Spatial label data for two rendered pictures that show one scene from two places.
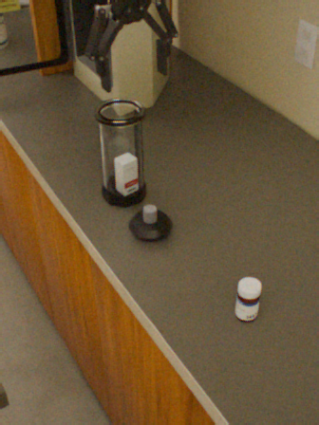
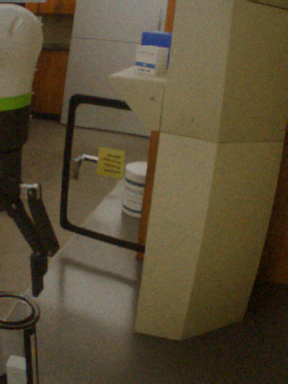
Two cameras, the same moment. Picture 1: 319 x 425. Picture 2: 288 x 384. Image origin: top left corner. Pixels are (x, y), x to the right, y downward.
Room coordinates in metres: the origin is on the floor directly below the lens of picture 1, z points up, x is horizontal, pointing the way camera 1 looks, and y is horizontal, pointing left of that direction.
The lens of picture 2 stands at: (0.71, -0.53, 1.67)
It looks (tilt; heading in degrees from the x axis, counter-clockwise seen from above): 21 degrees down; 41
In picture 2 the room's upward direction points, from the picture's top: 7 degrees clockwise
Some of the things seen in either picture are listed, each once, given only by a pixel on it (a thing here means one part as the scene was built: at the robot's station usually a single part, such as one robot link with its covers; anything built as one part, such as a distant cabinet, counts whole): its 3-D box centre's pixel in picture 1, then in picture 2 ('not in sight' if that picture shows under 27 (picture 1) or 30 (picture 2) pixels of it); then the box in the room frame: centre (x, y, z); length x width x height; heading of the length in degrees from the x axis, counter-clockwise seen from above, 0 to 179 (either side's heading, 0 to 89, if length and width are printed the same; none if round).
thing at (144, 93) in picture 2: not in sight; (152, 90); (1.59, 0.24, 1.46); 0.32 x 0.12 x 0.10; 30
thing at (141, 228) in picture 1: (150, 220); not in sight; (0.98, 0.02, 0.97); 0.09 x 0.09 x 0.07
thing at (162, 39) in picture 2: not in sight; (165, 49); (1.67, 0.28, 1.56); 0.10 x 0.10 x 0.09; 30
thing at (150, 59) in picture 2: not in sight; (151, 59); (1.55, 0.21, 1.54); 0.05 x 0.05 x 0.06; 13
